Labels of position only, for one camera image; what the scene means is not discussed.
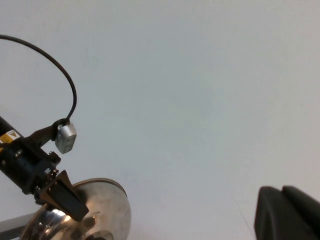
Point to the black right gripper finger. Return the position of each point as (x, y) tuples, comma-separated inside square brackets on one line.
[(287, 217)]

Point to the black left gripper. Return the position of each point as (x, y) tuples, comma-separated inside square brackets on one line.
[(22, 165)]

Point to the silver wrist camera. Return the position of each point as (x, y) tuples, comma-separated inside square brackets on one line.
[(66, 137)]

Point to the stainless steel pot lid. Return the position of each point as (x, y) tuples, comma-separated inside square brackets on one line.
[(107, 200)]

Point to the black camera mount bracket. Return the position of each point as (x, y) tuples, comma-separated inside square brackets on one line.
[(41, 135)]

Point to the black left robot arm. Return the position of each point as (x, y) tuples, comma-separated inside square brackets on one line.
[(8, 130)]

